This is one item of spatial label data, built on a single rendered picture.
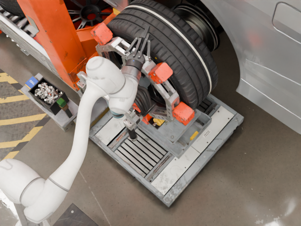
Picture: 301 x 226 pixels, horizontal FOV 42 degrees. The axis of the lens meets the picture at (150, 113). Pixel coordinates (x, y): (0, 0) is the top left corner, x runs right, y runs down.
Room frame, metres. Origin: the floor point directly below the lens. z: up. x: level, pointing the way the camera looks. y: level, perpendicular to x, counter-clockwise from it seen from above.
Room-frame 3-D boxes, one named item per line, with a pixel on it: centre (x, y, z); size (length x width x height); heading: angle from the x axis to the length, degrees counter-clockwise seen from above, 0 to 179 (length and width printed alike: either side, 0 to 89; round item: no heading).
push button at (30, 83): (1.50, 0.73, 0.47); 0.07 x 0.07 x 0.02; 37
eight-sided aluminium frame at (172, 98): (1.12, 0.03, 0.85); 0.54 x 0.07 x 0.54; 37
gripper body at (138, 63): (1.01, 0.02, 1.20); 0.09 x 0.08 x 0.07; 152
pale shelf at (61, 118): (1.36, 0.63, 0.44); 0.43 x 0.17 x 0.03; 37
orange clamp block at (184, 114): (0.87, -0.16, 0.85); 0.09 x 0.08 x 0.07; 37
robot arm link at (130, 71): (0.94, 0.05, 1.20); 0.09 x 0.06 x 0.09; 63
